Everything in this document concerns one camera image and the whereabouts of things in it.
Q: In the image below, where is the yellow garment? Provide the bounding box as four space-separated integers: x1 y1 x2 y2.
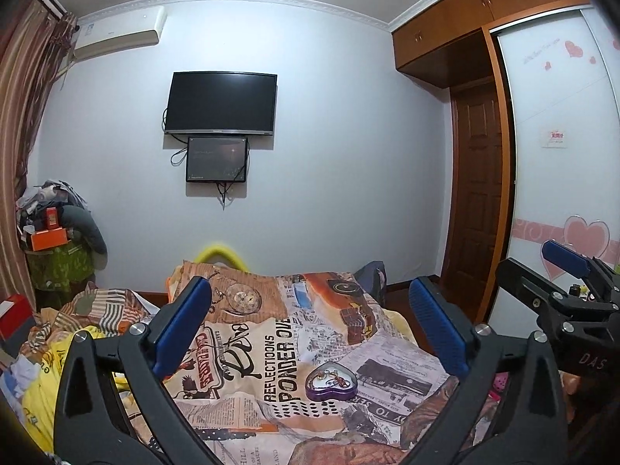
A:
19 328 133 456

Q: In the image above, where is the green patterned storage bin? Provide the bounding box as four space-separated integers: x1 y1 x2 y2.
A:
25 241 95 293

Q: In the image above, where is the large black wall television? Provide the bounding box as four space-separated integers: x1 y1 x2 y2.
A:
164 71 277 136

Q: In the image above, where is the red box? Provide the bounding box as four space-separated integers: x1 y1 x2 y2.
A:
0 294 34 341

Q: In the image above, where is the wooden overhead cabinet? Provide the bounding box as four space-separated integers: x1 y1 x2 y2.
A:
392 0 568 88

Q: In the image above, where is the small black wall monitor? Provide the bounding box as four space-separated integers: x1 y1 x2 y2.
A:
186 136 249 184

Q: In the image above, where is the purple heart-shaped tin box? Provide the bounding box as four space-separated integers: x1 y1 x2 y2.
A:
305 362 357 402

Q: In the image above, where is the white air conditioner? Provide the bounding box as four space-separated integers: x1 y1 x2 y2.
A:
74 6 167 61

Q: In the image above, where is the newspaper print patchwork blanket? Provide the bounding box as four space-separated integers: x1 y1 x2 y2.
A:
164 262 458 464

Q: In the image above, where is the brown wooden door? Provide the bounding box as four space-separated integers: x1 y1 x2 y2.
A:
440 81 502 320

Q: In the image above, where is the orange box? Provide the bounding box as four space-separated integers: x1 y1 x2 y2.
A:
31 228 68 252

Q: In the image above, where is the dark blue pillow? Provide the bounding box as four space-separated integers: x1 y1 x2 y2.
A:
354 260 388 307

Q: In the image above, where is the striped brown curtain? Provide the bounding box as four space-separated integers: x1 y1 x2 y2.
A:
1 0 77 308

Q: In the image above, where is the pink croc shoe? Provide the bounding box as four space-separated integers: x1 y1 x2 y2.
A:
490 373 510 401

